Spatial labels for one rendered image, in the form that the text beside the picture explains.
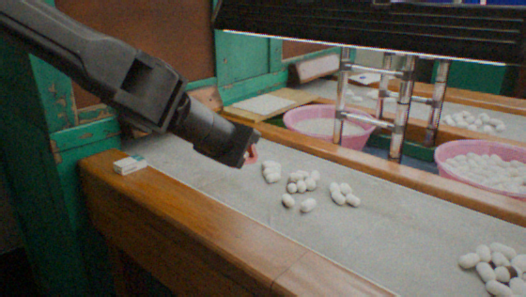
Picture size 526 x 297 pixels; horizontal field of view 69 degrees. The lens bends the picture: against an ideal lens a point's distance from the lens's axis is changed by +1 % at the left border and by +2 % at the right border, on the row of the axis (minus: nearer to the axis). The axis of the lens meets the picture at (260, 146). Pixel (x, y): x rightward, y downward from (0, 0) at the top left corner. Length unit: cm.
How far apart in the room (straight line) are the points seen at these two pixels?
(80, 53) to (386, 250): 53
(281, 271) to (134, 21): 69
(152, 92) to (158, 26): 59
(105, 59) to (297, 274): 37
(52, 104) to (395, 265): 74
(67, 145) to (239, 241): 49
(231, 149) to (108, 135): 48
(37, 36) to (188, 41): 69
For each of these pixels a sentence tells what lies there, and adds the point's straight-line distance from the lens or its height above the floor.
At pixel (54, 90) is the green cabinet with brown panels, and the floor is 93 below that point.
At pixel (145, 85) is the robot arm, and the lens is 46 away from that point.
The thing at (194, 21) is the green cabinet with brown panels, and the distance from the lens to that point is 111.
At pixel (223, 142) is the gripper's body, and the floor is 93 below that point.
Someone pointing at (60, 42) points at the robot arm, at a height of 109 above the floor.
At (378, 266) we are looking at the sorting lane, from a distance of 64.
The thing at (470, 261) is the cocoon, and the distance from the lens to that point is 68.
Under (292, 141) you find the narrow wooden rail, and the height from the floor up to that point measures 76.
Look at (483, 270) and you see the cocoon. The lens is 67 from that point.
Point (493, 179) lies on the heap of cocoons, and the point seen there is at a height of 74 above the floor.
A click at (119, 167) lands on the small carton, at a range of 85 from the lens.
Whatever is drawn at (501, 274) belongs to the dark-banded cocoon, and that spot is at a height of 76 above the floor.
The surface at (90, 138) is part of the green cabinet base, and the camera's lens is 97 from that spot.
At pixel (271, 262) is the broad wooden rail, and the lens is 58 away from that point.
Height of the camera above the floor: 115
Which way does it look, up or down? 24 degrees down
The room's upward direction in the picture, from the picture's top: straight up
